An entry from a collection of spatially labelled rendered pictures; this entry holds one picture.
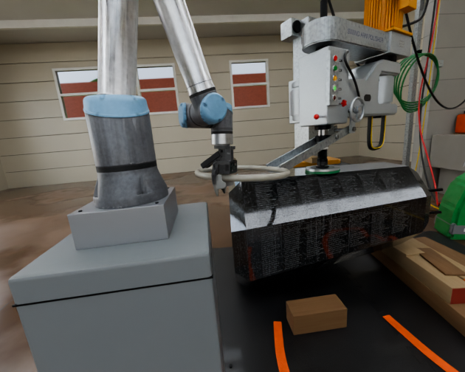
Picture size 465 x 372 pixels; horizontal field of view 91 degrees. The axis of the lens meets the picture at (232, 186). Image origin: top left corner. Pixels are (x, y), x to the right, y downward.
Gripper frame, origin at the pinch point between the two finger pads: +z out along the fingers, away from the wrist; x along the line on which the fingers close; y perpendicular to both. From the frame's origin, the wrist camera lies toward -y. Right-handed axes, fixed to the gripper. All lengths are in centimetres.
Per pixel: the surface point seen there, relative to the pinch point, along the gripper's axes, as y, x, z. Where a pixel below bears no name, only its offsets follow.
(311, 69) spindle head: 25, 68, -63
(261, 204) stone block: 4.8, 38.8, 15.2
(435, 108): 146, 349, -63
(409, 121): 114, 320, -46
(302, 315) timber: 33, 26, 69
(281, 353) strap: 26, 11, 82
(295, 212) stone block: 23, 44, 19
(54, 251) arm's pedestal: -11, -59, 4
